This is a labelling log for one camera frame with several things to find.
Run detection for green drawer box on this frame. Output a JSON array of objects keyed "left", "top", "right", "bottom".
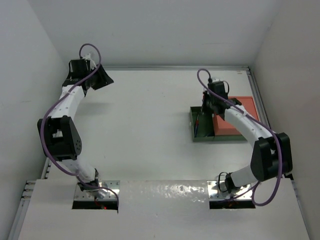
[{"left": 189, "top": 106, "right": 246, "bottom": 143}]

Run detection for salmon red drawer box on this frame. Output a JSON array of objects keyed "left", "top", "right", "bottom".
[{"left": 212, "top": 96, "right": 260, "bottom": 136}]

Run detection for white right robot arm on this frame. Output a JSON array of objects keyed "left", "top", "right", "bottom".
[{"left": 202, "top": 78, "right": 293, "bottom": 193}]

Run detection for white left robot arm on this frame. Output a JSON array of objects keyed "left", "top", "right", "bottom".
[{"left": 37, "top": 56, "right": 114, "bottom": 197}]

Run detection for white front cover board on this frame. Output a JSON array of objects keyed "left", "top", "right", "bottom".
[{"left": 19, "top": 179, "right": 309, "bottom": 240}]

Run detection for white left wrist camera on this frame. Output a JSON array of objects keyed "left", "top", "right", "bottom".
[{"left": 83, "top": 52, "right": 97, "bottom": 70}]

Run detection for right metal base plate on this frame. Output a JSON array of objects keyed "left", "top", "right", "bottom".
[{"left": 207, "top": 180, "right": 253, "bottom": 202}]

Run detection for metal base plate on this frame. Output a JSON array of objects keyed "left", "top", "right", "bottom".
[
  {"left": 207, "top": 180, "right": 253, "bottom": 202},
  {"left": 73, "top": 180, "right": 120, "bottom": 202}
]

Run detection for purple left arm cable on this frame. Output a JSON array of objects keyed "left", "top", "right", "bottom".
[{"left": 40, "top": 43, "right": 120, "bottom": 208}]

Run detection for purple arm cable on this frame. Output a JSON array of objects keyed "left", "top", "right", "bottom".
[
  {"left": 196, "top": 68, "right": 285, "bottom": 207},
  {"left": 40, "top": 43, "right": 120, "bottom": 208}
]

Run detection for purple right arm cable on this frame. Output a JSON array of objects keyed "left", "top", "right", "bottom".
[{"left": 196, "top": 68, "right": 285, "bottom": 207}]

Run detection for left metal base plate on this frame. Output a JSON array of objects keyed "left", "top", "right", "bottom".
[{"left": 73, "top": 180, "right": 120, "bottom": 202}]

